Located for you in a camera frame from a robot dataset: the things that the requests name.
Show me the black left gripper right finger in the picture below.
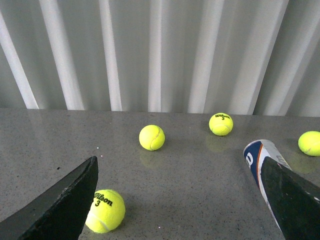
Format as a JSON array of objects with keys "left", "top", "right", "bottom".
[{"left": 260, "top": 156, "right": 320, "bottom": 240}]

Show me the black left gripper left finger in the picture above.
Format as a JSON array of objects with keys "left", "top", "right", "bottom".
[{"left": 0, "top": 156, "right": 99, "bottom": 240}]

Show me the clear plastic tennis ball can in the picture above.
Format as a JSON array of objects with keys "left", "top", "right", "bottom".
[{"left": 243, "top": 139, "right": 292, "bottom": 227}]

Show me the near-left Wilson tennis ball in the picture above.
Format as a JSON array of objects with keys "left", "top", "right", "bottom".
[{"left": 85, "top": 189, "right": 126, "bottom": 234}]

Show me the plain right tennis ball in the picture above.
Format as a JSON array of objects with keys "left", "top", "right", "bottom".
[{"left": 298, "top": 131, "right": 320, "bottom": 157}]

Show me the far Wilson 3 tennis ball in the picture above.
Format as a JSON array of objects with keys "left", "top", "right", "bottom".
[{"left": 209, "top": 112, "right": 234, "bottom": 136}]

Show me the plain seam tennis ball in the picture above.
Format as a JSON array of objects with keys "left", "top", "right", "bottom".
[{"left": 139, "top": 125, "right": 165, "bottom": 151}]

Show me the white pleated curtain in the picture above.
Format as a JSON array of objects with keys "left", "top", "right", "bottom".
[{"left": 0, "top": 0, "right": 320, "bottom": 117}]

